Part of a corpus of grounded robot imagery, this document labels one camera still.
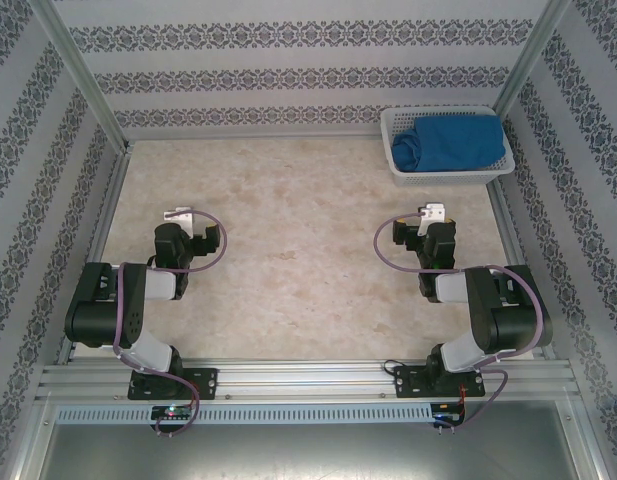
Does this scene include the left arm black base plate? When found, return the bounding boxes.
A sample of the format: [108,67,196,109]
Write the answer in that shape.
[127,366,221,402]

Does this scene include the aluminium table side rail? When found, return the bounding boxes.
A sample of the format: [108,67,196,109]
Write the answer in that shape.
[54,144,135,367]
[489,178,558,360]

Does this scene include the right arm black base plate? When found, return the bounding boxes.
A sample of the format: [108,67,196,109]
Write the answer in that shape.
[392,364,487,399]

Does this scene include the left small circuit board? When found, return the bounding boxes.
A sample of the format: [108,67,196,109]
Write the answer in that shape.
[151,405,195,421]

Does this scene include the blue long pants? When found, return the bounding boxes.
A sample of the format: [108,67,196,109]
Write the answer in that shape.
[391,115,507,174]

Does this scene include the small circuit board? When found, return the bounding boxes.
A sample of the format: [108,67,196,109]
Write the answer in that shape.
[431,404,465,427]
[151,405,195,421]

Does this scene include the white perforated plastic basket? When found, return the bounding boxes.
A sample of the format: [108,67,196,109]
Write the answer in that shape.
[379,106,517,189]

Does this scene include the right small circuit board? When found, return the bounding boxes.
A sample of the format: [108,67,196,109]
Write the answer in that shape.
[431,404,465,427]

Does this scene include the grey metal sheet panel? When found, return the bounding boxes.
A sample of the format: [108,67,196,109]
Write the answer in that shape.
[36,421,603,480]

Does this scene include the slotted grey cable duct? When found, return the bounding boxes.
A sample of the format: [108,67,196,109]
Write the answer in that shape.
[54,403,435,424]

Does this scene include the aluminium frame post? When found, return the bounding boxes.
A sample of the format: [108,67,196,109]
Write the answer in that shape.
[37,0,135,154]
[492,0,577,119]

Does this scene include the wide aluminium mounting rail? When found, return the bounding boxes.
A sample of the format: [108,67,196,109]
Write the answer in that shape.
[35,356,577,402]

